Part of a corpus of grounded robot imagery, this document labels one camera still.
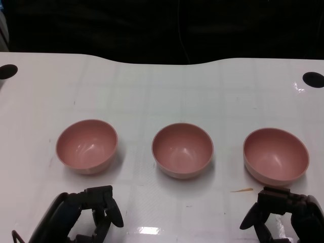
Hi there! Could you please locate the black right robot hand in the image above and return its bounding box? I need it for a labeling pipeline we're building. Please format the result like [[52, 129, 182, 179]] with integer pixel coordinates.
[[239, 186, 324, 243]]

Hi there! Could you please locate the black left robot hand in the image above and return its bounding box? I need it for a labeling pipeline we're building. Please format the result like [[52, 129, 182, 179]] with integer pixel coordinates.
[[27, 185, 125, 243]]

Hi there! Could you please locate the pink plastic bowl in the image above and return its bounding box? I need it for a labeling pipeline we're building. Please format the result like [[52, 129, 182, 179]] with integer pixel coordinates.
[[55, 119, 119, 175], [151, 123, 214, 180], [242, 127, 310, 187]]

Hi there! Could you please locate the black table cable grommet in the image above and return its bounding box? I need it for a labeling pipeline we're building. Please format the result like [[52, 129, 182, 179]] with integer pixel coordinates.
[[302, 71, 324, 89], [0, 64, 18, 80]]

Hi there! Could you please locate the thin black hanging cable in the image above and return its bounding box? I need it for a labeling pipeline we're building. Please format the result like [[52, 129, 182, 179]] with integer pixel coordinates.
[[176, 0, 191, 64]]

